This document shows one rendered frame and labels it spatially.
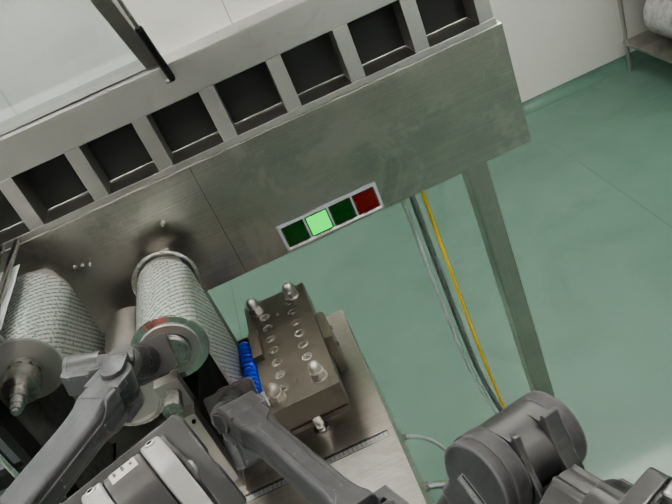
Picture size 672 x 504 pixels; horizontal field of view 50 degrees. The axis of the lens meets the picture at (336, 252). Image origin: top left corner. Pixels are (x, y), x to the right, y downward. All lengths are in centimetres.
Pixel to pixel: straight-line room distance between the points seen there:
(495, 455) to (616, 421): 199
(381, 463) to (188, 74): 87
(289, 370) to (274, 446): 43
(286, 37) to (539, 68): 308
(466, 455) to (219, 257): 115
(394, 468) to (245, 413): 36
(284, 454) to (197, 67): 80
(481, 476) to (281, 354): 103
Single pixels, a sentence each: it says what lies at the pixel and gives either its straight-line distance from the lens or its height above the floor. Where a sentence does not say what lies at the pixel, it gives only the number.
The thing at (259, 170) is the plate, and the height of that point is 136.
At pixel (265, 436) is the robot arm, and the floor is 122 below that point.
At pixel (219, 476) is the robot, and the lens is 46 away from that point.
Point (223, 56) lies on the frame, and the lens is 155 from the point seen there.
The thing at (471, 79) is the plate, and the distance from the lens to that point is 169.
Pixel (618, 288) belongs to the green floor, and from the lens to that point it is 308.
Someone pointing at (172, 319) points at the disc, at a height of 131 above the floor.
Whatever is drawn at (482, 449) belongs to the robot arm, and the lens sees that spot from 64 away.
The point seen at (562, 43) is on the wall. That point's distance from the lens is 453.
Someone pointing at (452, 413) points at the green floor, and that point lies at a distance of 277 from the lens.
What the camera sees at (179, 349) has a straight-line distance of 141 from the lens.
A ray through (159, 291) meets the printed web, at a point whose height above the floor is 131.
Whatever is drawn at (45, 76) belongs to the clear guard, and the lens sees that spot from 150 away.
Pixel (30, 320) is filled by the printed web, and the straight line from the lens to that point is 148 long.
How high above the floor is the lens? 200
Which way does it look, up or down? 31 degrees down
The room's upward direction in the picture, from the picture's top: 24 degrees counter-clockwise
